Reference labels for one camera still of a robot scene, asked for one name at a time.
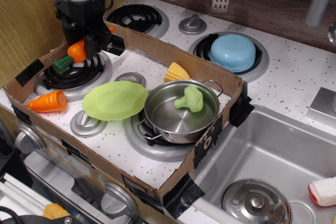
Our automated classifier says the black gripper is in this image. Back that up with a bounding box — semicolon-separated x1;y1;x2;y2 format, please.
54;0;113;59

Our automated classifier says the light green plastic plate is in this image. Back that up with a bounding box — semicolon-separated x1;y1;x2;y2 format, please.
82;81;149;121

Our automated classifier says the steel pot lid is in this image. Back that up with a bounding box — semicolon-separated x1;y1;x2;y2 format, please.
221;179;292;223

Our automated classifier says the silver stove knob front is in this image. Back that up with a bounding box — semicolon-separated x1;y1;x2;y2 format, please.
70;110;107;138

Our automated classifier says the silver stove knob back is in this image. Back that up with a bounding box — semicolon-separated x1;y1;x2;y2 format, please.
178;14;207;35

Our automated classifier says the orange carrot half piece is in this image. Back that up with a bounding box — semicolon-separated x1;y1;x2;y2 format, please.
26;90;67;113

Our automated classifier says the light blue plastic bowl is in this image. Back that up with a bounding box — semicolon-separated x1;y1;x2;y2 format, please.
209;34;256;73

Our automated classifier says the silver stove knob centre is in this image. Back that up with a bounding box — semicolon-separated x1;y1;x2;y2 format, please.
115;72;146;88

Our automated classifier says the silver oven knob right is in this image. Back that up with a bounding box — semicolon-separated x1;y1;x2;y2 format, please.
100;182;138;219

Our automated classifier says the stainless steel pot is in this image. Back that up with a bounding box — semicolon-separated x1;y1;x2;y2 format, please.
138;80;224;144

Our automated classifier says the yellow toy piece bottom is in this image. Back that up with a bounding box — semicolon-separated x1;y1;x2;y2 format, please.
42;204;69;220

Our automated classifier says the stainless steel sink basin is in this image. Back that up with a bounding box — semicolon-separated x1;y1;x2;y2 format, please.
193;104;336;224

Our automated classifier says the yellow toy corn piece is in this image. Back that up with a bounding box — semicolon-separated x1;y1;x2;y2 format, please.
164;62;190;82

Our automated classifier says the silver faucet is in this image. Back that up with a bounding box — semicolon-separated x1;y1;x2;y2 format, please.
304;0;335;52

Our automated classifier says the silver stove knob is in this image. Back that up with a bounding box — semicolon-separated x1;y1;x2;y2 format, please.
178;14;207;35
115;72;146;88
70;110;107;138

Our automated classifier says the black cable bottom left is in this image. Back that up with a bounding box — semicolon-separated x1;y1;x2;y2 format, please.
0;205;24;224

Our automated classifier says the silver oven knob left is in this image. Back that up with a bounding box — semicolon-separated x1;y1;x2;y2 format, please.
15;124;46;154

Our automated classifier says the orange toy carrot green top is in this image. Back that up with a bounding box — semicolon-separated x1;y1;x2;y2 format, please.
51;39;87;74

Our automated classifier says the brown cardboard fence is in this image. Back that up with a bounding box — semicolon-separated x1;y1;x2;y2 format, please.
4;25;250;218

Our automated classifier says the silver oven knob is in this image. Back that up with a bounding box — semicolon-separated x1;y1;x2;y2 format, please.
100;182;138;219
15;124;46;154

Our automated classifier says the green toy broccoli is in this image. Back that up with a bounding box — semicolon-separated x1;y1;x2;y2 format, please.
174;86;203;112

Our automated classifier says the white and red toy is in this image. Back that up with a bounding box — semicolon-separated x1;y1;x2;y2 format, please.
308;177;335;207

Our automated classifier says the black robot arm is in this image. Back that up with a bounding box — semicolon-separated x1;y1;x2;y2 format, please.
54;0;113;58

